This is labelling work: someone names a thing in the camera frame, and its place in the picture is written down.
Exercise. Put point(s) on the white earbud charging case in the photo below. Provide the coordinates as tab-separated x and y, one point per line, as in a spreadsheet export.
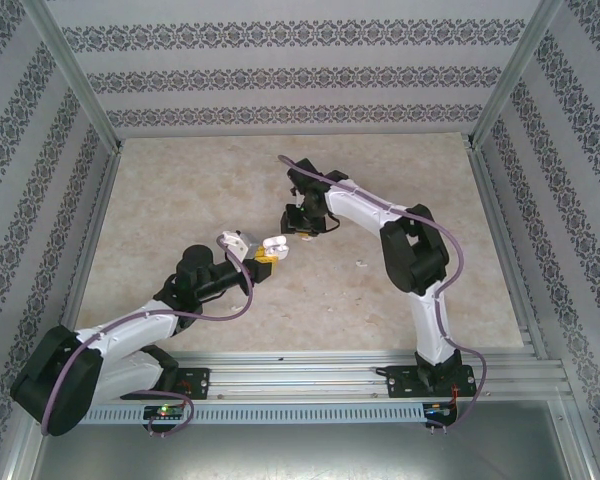
275	244

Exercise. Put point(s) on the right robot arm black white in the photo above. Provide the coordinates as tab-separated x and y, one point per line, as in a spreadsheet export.
415	260

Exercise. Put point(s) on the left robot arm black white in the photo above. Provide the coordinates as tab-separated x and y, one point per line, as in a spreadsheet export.
85	395

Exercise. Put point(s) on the small circuit board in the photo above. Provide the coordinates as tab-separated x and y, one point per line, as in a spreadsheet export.
162	411
437	411

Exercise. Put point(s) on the grey sheet metal tray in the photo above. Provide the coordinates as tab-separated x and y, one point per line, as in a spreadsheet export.
300	455

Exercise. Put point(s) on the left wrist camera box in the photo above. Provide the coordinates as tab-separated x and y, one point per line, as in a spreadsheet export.
250	245

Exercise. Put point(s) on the aluminium side rail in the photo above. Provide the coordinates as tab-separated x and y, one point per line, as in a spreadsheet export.
96	220
492	200

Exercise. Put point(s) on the wide aluminium base rail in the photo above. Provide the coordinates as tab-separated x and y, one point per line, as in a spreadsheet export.
300	375

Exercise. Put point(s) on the aluminium frame post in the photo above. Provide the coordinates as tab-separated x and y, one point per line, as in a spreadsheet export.
513	75
80	75

